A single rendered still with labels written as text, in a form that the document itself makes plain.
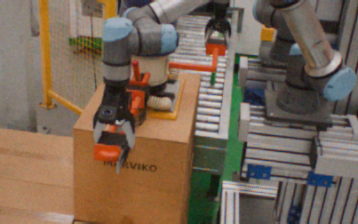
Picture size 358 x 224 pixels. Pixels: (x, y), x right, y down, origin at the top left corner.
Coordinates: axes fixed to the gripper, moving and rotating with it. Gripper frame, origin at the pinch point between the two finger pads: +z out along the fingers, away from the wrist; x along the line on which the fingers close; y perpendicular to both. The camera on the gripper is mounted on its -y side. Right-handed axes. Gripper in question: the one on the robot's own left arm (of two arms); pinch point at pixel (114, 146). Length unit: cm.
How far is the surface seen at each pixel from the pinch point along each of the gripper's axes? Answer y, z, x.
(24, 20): 171, 23, 91
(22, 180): 51, 53, 49
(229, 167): 165, 107, -42
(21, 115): 168, 87, 97
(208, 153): 94, 56, -27
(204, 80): 179, 54, -20
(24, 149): 74, 53, 57
